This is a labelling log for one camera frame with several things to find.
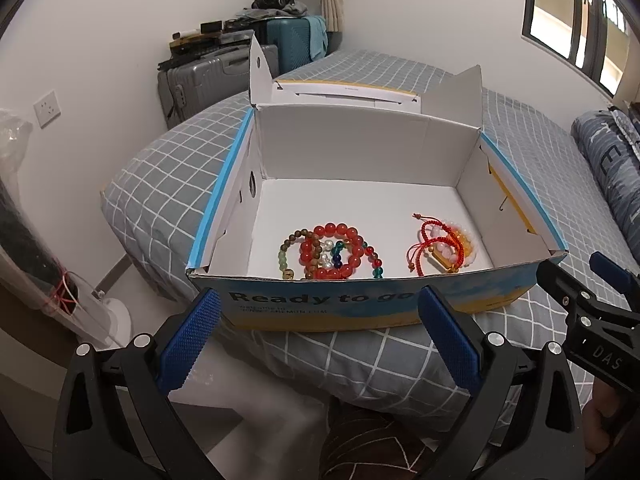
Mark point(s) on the white wall socket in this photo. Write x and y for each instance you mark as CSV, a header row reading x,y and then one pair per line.
x,y
47,109

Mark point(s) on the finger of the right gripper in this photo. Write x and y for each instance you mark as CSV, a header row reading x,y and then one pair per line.
x,y
569,293
622,280

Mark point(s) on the blue grey striped pillow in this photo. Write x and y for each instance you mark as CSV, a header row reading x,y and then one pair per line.
x,y
614,167

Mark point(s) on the white standing fan base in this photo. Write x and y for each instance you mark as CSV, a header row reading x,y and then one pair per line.
x,y
112,317

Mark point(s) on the right hand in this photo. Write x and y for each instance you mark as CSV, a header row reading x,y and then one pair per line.
x,y
611,433

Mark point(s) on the open white blue cardboard box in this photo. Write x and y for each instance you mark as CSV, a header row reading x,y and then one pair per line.
x,y
339,202

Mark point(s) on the clear plastic bag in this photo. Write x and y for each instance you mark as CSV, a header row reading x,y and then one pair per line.
x,y
28,268

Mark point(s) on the grey hard suitcase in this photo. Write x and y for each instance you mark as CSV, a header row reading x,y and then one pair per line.
x,y
186,90

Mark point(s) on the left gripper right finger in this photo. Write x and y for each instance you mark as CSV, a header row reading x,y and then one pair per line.
x,y
456,336

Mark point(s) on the patterned folded blanket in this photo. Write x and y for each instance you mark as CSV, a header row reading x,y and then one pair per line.
x,y
628,130

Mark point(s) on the dark framed window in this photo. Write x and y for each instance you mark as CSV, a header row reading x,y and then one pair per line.
x,y
593,36

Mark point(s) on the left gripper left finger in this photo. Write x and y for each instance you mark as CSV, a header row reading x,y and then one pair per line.
x,y
182,337

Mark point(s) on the teal suitcase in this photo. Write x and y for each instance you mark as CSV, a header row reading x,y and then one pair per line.
x,y
299,41

